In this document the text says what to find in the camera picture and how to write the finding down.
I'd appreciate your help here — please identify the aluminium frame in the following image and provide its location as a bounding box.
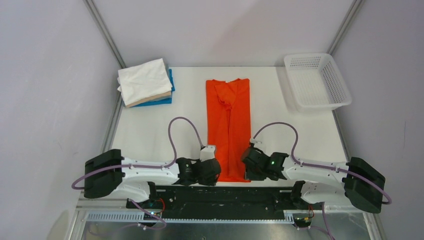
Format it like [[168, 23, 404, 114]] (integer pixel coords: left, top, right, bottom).
[[64, 0, 387, 240]]

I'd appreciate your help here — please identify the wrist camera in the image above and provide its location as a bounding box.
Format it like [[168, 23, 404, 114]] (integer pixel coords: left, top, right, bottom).
[[199, 144, 216, 162], [249, 138, 264, 150]]

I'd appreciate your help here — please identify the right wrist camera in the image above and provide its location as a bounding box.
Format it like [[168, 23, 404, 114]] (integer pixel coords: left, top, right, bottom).
[[249, 138, 264, 150]]

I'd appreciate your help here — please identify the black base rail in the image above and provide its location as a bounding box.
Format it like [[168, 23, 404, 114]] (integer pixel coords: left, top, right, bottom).
[[139, 183, 310, 221]]

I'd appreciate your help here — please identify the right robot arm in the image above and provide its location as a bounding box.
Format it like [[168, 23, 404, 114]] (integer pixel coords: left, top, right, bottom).
[[241, 146, 386, 214]]

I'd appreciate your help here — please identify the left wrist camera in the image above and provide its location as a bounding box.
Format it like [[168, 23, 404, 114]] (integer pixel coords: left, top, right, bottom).
[[199, 144, 216, 162]]

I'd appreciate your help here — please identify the beige folded t-shirt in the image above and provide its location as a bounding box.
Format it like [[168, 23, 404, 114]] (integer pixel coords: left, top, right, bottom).
[[125, 91, 173, 108]]

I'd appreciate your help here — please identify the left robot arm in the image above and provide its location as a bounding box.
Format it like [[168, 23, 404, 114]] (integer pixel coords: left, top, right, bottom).
[[83, 146, 222, 208]]

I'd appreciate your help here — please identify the white plastic basket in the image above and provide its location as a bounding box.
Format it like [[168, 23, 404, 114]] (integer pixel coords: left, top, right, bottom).
[[283, 53, 353, 112]]

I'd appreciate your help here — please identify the white folded t-shirt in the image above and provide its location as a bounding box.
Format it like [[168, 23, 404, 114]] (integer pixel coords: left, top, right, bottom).
[[117, 58, 172, 106]]

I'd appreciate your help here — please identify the orange t-shirt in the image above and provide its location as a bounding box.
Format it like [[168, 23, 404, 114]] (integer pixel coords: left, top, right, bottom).
[[205, 78, 252, 183]]

